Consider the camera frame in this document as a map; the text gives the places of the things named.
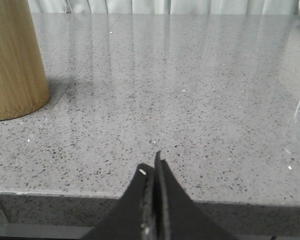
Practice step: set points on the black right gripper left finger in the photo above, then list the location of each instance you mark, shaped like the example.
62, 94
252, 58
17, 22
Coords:
132, 218

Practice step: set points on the bamboo cylinder holder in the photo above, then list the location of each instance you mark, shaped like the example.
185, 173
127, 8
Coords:
24, 87

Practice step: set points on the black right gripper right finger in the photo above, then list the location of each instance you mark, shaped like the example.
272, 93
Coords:
177, 216

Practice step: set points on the white curtain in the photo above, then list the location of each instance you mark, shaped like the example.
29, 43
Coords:
165, 7

